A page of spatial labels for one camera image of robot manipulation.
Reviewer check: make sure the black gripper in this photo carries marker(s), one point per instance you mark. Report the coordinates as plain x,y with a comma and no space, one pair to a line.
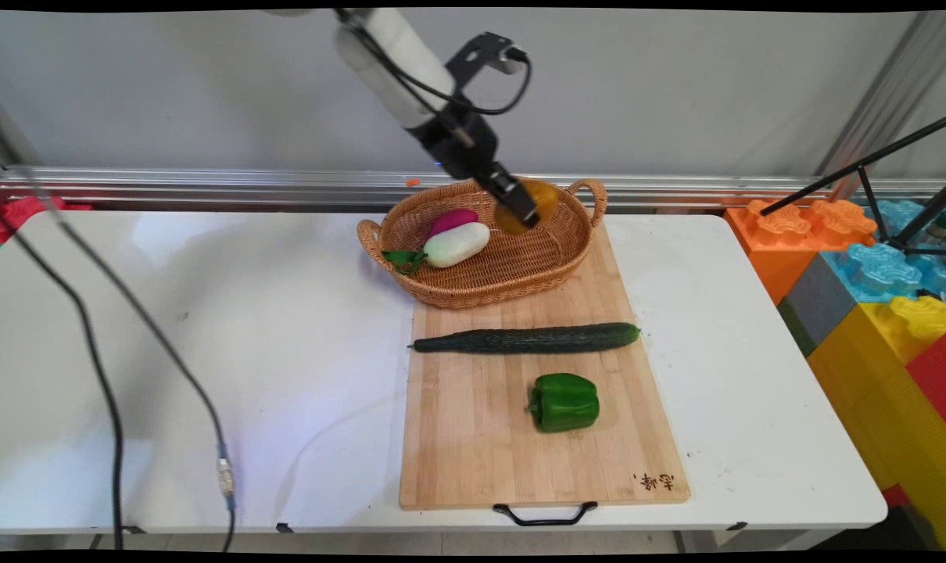
461,145

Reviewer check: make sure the yellow orange round fruit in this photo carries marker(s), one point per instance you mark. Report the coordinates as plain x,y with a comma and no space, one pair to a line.
550,199

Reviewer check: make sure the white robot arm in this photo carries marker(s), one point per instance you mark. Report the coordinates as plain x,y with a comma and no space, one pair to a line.
399,59

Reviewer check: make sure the purple eggplant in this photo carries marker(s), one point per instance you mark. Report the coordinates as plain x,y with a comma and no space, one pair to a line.
453,220

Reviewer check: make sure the woven wicker basket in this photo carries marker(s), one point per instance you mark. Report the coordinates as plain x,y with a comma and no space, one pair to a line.
512,266

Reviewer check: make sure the white radish with green leaves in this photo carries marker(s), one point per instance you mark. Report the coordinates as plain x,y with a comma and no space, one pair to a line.
456,245

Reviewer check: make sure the dark green cucumber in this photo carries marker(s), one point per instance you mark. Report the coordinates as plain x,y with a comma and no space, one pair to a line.
528,338

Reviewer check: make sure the green bell pepper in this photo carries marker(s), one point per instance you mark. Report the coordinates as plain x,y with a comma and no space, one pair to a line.
564,402

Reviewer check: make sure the orange foam block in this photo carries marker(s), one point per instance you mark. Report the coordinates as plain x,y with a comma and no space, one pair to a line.
770,242

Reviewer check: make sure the grey foam block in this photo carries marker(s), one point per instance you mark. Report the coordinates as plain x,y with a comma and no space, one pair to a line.
821,301

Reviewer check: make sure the black tripod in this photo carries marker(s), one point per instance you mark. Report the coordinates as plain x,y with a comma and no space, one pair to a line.
872,203

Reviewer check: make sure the blue foam block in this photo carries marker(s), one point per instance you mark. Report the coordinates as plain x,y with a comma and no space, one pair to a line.
879,270

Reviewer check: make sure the red foam block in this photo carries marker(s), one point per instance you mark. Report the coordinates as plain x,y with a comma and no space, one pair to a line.
27,211
933,375

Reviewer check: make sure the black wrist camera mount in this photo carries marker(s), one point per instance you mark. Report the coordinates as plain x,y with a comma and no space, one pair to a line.
481,51

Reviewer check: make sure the aluminium rail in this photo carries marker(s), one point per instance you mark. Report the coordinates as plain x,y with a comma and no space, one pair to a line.
207,188

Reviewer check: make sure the slanted aluminium post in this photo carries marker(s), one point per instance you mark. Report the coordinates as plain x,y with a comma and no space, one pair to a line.
887,94

